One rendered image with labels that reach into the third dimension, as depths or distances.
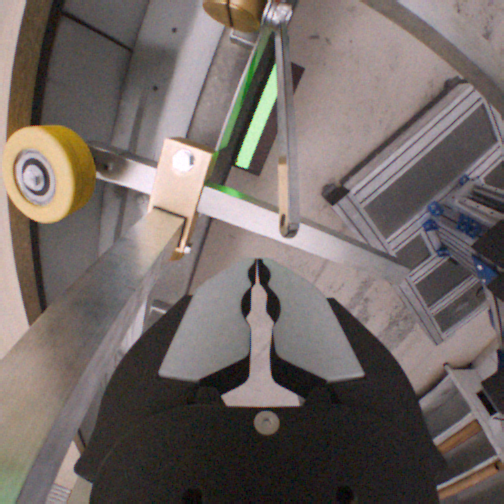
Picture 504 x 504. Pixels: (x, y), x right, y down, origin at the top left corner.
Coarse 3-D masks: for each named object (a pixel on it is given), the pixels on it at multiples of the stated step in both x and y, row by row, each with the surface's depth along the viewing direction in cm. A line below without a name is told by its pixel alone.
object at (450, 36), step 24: (360, 0) 15; (384, 0) 13; (408, 0) 13; (432, 0) 12; (408, 24) 15; (432, 24) 13; (456, 24) 13; (432, 48) 16; (456, 48) 14; (480, 48) 14; (480, 72) 15
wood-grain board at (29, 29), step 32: (0, 0) 9; (32, 0) 10; (0, 32) 10; (32, 32) 11; (0, 64) 11; (32, 64) 13; (0, 96) 12; (32, 96) 15; (0, 128) 13; (0, 160) 15; (0, 192) 16; (0, 224) 17; (0, 256) 19; (0, 288) 21; (32, 288) 23; (0, 320) 24; (32, 320) 24; (0, 352) 27; (64, 480) 91
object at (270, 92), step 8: (272, 72) 28; (272, 80) 29; (272, 88) 29; (264, 96) 30; (272, 96) 30; (264, 104) 30; (272, 104) 30; (256, 112) 31; (264, 112) 31; (256, 120) 31; (264, 120) 31; (256, 128) 32; (248, 136) 32; (256, 136) 32; (248, 144) 33; (240, 152) 34; (248, 152) 34; (240, 160) 34; (248, 160) 34
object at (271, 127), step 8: (296, 72) 28; (296, 80) 29; (272, 112) 31; (272, 120) 31; (264, 128) 32; (272, 128) 32; (264, 136) 32; (272, 136) 32; (264, 144) 33; (256, 152) 34; (264, 152) 34; (256, 160) 34; (264, 160) 34; (248, 168) 35; (256, 168) 35
